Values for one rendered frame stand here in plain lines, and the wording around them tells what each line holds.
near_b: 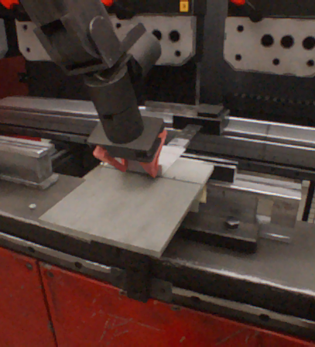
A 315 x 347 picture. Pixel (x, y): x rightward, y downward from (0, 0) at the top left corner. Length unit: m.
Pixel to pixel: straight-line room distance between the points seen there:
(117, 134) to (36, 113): 0.68
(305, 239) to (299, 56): 0.34
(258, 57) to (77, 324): 0.68
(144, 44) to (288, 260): 0.42
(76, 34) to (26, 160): 0.50
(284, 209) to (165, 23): 0.37
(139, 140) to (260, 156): 0.45
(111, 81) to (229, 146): 0.51
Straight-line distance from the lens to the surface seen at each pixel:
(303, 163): 0.88
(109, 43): 0.42
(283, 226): 0.65
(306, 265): 0.63
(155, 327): 0.73
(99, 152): 0.53
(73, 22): 0.40
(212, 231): 0.62
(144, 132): 0.50
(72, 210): 0.50
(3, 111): 1.23
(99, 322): 0.81
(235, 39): 0.54
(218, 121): 0.81
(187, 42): 0.56
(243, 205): 0.64
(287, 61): 0.54
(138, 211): 0.49
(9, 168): 0.90
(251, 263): 0.61
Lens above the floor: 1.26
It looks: 26 degrees down
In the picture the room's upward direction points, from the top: straight up
